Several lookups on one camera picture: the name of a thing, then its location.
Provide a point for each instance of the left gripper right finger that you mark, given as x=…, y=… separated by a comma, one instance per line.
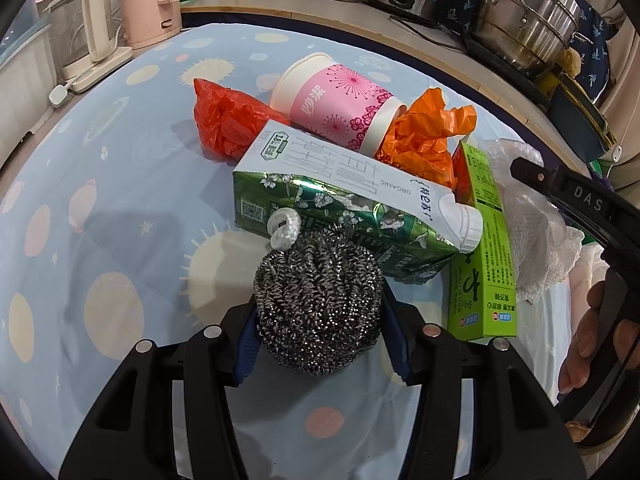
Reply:
x=517, y=434

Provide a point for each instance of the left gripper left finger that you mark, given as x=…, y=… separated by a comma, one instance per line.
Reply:
x=129, y=431

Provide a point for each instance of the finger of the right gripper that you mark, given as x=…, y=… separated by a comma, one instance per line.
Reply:
x=577, y=196

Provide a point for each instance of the green toothpaste box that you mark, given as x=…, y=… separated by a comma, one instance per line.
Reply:
x=482, y=297

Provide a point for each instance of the steel wool scrubber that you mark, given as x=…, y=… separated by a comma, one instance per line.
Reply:
x=318, y=296

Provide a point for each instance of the person's right hand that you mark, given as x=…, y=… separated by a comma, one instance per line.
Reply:
x=575, y=370

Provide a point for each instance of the white paper towel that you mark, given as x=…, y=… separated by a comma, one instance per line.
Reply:
x=543, y=247

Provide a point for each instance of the beige curtain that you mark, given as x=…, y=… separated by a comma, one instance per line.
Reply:
x=621, y=106

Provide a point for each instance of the black induction cooktop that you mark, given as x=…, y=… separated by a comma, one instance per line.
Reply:
x=520, y=81

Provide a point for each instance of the brown loofah sponge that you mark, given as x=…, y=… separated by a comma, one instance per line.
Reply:
x=570, y=62

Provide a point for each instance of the navy floral backsplash cloth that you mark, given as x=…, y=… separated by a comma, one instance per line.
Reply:
x=461, y=16

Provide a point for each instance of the green white milk carton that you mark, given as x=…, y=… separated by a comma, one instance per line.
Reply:
x=412, y=226

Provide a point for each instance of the orange plastic bag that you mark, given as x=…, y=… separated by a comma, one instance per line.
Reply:
x=416, y=141

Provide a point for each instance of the light blue patterned tablecloth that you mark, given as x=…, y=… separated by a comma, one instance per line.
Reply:
x=120, y=227

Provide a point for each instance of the large stainless steamer pot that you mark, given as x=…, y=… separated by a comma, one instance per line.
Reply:
x=530, y=35

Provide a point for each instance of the pink paper cup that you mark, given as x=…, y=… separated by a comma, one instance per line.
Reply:
x=335, y=102

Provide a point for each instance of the red plastic bag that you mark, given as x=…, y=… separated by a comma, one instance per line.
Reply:
x=228, y=120

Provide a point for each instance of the white electric kettle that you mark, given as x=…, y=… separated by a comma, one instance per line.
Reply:
x=85, y=37

